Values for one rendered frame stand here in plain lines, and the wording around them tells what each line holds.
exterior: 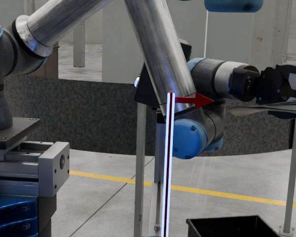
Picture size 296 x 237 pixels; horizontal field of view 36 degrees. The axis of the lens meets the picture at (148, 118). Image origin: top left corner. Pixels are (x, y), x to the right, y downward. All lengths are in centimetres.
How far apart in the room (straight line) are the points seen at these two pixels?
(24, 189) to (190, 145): 41
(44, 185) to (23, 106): 180
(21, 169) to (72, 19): 35
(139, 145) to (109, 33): 485
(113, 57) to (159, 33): 637
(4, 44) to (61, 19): 14
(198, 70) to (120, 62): 622
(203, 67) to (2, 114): 46
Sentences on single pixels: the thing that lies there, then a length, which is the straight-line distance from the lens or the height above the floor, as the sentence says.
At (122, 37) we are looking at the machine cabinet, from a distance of 712.
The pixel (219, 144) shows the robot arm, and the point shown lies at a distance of 98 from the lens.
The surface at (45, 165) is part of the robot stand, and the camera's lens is 101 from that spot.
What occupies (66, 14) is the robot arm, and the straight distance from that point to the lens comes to 107.
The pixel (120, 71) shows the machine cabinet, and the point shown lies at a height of 47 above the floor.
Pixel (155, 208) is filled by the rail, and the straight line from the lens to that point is 108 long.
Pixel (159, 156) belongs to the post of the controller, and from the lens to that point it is 122.
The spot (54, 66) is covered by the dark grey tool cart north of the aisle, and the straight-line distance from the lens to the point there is 762.
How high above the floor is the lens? 129
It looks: 12 degrees down
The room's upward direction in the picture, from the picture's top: 2 degrees clockwise
